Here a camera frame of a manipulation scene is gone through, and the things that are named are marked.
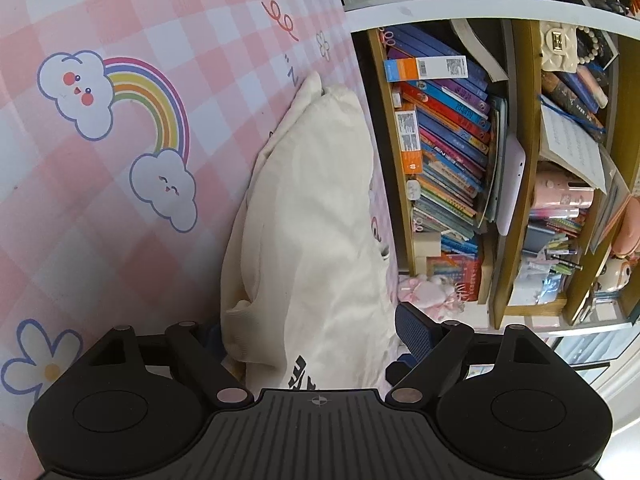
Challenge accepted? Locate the cream t-shirt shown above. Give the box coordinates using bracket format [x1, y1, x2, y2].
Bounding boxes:
[220, 73, 398, 392]

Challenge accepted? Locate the pink white bunny plush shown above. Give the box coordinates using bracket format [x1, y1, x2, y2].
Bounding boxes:
[397, 274, 464, 322]

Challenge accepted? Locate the small white box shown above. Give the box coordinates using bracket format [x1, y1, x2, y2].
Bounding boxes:
[406, 179, 422, 202]

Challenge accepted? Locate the white tablet device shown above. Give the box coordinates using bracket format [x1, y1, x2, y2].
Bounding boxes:
[496, 133, 526, 236]

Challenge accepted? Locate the pink cup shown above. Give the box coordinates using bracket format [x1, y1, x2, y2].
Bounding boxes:
[532, 170, 594, 209]

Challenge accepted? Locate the flat white orange box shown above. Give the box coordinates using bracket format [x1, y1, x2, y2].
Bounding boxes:
[395, 110, 423, 176]

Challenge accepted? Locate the wooden bookshelf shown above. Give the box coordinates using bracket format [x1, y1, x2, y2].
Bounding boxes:
[344, 0, 640, 334]

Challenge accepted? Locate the row of colourful books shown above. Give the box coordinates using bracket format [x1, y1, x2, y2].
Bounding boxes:
[378, 18, 509, 304]

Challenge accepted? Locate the pink checkered desk mat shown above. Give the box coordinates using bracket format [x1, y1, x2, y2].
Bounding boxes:
[1, 0, 363, 479]

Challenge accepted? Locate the white orange usmile box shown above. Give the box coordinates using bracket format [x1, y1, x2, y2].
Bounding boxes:
[384, 56, 469, 82]

